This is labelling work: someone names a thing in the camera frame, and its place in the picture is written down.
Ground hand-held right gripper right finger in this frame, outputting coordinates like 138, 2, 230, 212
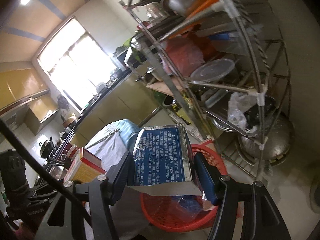
194, 152, 293, 240

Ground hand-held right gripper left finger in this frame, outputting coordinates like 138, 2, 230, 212
40, 151, 137, 240

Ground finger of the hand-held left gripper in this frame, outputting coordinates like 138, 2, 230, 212
24, 187, 66, 207

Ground yellow red medicine box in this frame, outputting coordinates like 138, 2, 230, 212
64, 147, 107, 184

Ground silver blue toothpaste box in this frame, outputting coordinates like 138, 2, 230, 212
127, 123, 204, 197

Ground red plastic basket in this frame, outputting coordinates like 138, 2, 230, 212
139, 144, 242, 234

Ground grey tablecloth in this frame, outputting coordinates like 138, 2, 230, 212
84, 127, 153, 240

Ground black wok with lid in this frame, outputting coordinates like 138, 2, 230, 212
39, 136, 55, 159

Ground long thin stick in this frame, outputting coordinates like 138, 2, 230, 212
93, 128, 121, 143

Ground blue tablecloth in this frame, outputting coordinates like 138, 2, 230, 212
110, 119, 144, 156

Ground newspapers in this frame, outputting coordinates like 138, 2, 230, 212
174, 112, 208, 141

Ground metal tray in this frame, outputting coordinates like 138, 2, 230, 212
200, 87, 276, 133

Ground large metal pot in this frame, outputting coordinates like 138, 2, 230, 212
237, 115, 296, 166

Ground white plastic bag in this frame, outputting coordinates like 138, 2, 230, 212
227, 92, 258, 130

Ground yellow base cabinet unit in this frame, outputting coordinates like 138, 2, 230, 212
70, 72, 163, 153

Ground black plastic bag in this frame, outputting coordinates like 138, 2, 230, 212
244, 97, 276, 131

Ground metal rack with wooden shelf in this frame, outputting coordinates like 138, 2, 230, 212
125, 47, 181, 101

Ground tall stainless steel rack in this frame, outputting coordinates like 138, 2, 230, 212
119, 0, 293, 180

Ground clear plastic lid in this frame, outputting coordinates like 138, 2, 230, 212
189, 58, 237, 85

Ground window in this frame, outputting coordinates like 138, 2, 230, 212
32, 16, 118, 113

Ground pink red plastic bag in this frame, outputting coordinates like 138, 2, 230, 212
162, 31, 216, 78

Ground orange plastic board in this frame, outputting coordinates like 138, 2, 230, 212
174, 0, 258, 36

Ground black cable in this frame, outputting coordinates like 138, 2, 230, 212
0, 118, 91, 221

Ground small yellow wall cabinet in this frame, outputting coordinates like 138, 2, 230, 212
24, 97, 60, 136

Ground small grey wall fan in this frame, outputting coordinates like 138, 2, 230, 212
57, 96, 70, 111

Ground yellow wall cabinets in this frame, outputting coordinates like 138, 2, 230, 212
0, 67, 51, 106

